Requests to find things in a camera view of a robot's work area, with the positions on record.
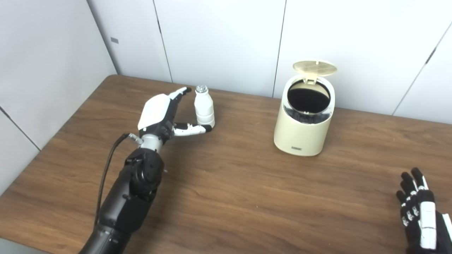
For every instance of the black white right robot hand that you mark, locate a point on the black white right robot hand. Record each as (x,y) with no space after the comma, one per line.
(427,222)

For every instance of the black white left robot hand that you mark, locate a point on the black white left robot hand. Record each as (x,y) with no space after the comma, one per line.
(155,109)

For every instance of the round cream bin lid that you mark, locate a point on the round cream bin lid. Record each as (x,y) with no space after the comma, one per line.
(314,68)

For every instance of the cream-colored bin body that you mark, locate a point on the cream-colored bin body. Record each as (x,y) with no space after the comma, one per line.
(300,135)

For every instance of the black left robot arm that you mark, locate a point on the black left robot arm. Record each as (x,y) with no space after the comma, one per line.
(130,197)

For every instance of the small white plastic bottle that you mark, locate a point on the small white plastic bottle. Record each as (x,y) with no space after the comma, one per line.
(204,107)

